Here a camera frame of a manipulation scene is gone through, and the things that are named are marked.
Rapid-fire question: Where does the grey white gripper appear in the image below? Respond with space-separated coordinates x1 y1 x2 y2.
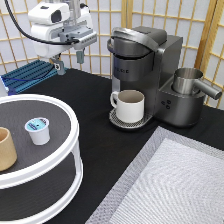
31 23 97 75

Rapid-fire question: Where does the white blue coffee pod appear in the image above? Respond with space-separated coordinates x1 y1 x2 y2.
24 117 50 145

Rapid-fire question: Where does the grey pod coffee machine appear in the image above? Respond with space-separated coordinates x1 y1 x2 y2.
107 26 205 130

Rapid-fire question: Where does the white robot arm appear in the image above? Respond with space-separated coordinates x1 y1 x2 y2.
28 0 97 75

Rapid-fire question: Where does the white ceramic mug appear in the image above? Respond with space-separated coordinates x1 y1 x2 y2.
110 90 145 123

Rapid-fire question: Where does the white two-tier round shelf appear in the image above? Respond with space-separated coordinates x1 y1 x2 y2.
0 94 83 224

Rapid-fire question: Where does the tan wooden cup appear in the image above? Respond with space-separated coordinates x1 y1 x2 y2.
0 127 17 171

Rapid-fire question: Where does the steel milk frother jug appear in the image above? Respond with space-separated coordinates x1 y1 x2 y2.
172 68 222 100

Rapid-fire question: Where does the wooden shoji screen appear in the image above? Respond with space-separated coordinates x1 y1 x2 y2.
0 0 224 110

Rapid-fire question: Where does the grey woven placemat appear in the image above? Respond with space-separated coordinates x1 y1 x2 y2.
85 127 224 224

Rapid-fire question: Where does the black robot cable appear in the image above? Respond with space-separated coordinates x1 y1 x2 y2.
3 0 81 46

